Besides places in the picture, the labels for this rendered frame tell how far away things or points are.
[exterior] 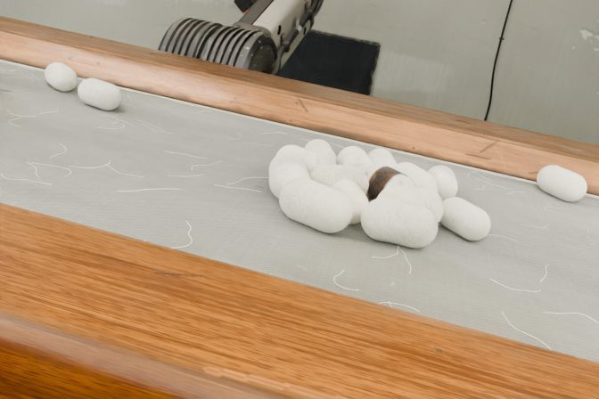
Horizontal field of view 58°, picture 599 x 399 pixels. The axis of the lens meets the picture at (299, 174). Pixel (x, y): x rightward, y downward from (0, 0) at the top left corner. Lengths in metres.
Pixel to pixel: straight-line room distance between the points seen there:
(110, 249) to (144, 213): 0.09
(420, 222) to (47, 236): 0.16
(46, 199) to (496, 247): 0.22
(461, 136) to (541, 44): 2.00
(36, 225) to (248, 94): 0.33
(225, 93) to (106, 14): 2.14
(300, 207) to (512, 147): 0.26
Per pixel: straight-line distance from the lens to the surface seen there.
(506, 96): 2.45
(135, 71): 0.52
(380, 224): 0.25
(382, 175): 0.30
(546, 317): 0.24
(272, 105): 0.47
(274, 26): 0.78
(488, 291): 0.25
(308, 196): 0.25
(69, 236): 0.17
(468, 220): 0.29
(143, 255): 0.16
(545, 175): 0.44
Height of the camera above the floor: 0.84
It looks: 17 degrees down
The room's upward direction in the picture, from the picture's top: 11 degrees clockwise
